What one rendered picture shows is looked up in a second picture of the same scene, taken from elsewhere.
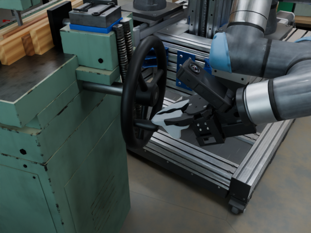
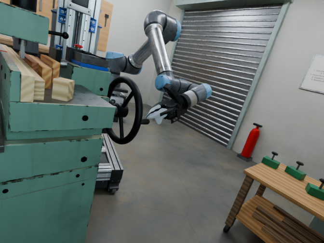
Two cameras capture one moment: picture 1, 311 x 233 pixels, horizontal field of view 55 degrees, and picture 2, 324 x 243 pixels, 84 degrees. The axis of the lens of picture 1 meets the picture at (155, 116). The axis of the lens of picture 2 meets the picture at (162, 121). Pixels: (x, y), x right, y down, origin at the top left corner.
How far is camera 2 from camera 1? 0.67 m
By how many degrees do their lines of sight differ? 61
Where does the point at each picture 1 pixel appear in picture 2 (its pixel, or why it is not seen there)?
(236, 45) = (171, 79)
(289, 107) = (201, 97)
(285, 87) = (198, 91)
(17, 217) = not seen: outside the picture
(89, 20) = (97, 61)
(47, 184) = (93, 185)
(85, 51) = (91, 82)
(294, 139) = not seen: hidden behind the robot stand
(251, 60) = (177, 85)
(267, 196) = not seen: hidden behind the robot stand
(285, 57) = (184, 83)
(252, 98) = (191, 96)
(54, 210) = (87, 213)
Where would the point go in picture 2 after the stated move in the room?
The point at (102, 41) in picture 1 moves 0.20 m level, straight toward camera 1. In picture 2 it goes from (105, 75) to (156, 91)
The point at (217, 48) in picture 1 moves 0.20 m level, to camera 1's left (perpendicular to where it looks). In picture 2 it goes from (166, 80) to (141, 76)
